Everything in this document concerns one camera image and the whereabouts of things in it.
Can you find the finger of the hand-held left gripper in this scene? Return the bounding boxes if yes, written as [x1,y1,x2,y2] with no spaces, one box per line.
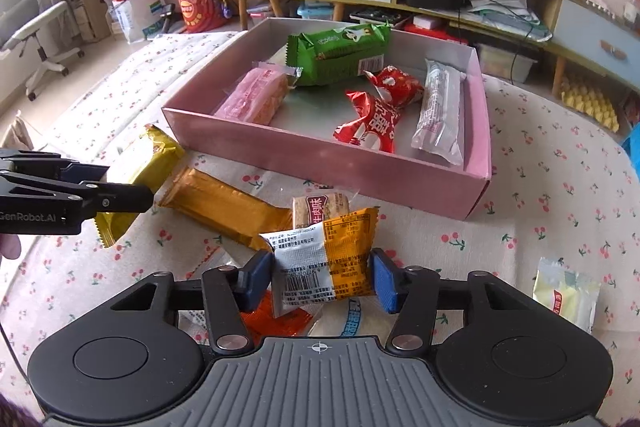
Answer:
[0,171,154,215]
[0,148,112,184]

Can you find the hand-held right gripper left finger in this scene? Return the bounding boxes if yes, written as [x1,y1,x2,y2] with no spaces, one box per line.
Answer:
[89,249,276,356]

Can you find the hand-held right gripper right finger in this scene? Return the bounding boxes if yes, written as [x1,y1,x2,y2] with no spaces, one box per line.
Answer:
[367,248,552,354]

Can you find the yellow snack packet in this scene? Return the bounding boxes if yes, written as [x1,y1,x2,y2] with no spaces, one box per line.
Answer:
[94,124,186,250]

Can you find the white and orange snack packet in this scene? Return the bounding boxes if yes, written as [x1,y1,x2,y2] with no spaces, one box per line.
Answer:
[258,207,378,320]

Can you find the pink cardboard box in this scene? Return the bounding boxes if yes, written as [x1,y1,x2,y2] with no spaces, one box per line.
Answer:
[161,17,493,222]

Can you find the red snack packet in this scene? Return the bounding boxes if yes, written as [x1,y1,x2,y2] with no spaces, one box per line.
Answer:
[333,89,404,154]
[363,65,426,108]

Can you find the pink snack packet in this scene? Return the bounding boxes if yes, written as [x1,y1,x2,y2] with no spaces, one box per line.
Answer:
[214,66,296,126]

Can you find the long white barcode snack packet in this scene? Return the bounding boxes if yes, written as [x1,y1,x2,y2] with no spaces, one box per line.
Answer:
[410,58,468,166]

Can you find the green snack packet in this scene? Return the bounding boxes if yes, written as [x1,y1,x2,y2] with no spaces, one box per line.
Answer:
[285,22,392,88]

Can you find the person's left hand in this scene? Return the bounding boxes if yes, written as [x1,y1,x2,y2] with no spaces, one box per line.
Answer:
[0,236,22,262]

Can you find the orange-red snack packet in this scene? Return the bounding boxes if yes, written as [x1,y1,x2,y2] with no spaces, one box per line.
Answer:
[239,304,315,339]

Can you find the brown paper bag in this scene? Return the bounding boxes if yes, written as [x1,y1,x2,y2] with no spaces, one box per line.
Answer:
[2,109,39,153]

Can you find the white and blue snack packet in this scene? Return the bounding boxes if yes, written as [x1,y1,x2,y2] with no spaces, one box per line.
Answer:
[306,297,381,339]

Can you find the long orange snack packet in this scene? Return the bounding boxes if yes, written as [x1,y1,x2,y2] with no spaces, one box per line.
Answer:
[158,166,295,252]

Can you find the clear biscuit packet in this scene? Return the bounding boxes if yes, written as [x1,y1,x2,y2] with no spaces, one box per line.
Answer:
[291,189,360,231]

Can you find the grey office chair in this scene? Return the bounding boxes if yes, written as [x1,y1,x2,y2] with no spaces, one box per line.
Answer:
[0,0,86,103]

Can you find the white paper bag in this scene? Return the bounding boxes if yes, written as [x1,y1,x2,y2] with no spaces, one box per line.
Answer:
[111,0,169,44]

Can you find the cherry print tablecloth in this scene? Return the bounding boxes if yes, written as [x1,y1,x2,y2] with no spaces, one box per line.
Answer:
[0,31,640,408]

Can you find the cream snack packet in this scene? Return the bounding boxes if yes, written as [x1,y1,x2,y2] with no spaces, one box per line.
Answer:
[531,257,602,334]

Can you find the purple clothing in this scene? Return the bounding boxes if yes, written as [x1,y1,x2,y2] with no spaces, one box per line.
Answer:
[0,389,47,427]

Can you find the red cartoon gift bag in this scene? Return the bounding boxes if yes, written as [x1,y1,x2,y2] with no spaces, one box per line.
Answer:
[171,0,229,34]

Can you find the clear plastic storage box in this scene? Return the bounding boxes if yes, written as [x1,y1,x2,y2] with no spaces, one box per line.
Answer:
[475,43,534,83]

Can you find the red flat box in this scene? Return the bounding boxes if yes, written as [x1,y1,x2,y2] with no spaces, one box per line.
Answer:
[404,23,471,46]

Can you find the blue-lidded storage box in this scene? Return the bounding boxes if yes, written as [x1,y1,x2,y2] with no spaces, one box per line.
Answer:
[297,3,336,26]

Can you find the black-lidded clear storage box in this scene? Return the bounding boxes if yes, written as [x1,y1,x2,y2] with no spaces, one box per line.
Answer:
[349,7,401,28]

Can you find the yellow egg tray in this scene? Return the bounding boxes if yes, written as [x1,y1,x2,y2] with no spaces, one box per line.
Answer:
[560,74,621,134]

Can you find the pile of papers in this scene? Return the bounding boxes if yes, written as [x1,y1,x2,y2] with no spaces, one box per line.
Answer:
[470,0,554,42]

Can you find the pale blue drawer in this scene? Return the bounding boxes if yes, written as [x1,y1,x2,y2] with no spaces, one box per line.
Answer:
[550,0,640,76]

